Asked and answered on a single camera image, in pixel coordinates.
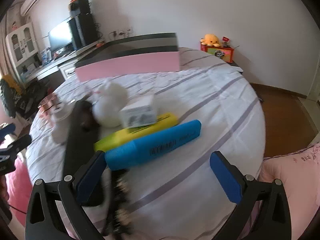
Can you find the black and white low cabinet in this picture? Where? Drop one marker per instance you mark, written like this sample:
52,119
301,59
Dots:
236,67

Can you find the small white box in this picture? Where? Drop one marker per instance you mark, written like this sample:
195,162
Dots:
138,113

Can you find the blue packet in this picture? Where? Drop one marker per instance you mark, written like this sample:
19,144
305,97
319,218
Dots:
45,55

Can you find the blue highlighter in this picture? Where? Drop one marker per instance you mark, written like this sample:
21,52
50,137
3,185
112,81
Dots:
155,146

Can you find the white door frame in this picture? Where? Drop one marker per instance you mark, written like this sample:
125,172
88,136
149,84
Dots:
314,85

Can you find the pink cloth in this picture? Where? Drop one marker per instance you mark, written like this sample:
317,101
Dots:
20,187

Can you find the black remote control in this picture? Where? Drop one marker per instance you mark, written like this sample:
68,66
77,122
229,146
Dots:
78,140

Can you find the white desk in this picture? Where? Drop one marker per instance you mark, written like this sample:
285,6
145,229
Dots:
57,66

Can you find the white rabbit figurine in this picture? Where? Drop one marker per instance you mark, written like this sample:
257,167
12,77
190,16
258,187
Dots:
108,105

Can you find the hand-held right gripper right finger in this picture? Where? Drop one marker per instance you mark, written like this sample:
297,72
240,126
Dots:
226,177

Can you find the yellow octopus plush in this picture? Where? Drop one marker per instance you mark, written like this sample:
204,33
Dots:
211,40

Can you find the yellow highlighter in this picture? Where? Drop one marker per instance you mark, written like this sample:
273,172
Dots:
117,140

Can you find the black computer monitor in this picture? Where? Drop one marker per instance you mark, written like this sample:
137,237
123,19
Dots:
60,36

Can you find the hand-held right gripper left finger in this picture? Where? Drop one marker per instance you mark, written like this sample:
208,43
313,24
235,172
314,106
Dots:
91,177

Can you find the red printed box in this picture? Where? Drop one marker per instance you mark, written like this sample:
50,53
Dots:
221,53

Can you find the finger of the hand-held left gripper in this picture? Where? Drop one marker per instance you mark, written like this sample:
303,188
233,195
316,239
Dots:
7,129
18,143

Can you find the black box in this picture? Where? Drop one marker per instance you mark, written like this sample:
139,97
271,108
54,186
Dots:
80,8

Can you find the chair with clothes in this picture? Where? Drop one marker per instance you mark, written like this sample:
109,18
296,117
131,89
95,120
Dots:
17,97

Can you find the white glass-door cabinet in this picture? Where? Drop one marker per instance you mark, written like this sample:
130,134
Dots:
21,45

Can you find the white wall outlets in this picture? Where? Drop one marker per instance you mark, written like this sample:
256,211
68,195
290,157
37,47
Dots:
122,32

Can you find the pink embroidered blanket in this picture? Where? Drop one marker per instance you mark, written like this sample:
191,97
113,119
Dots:
292,180

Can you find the black computer tower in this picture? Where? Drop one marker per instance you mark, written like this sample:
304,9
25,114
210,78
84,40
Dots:
83,31

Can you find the pink storage box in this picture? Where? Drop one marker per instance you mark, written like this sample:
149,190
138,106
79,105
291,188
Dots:
130,63

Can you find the rose gold jar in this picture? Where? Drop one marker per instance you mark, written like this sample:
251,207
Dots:
48,102

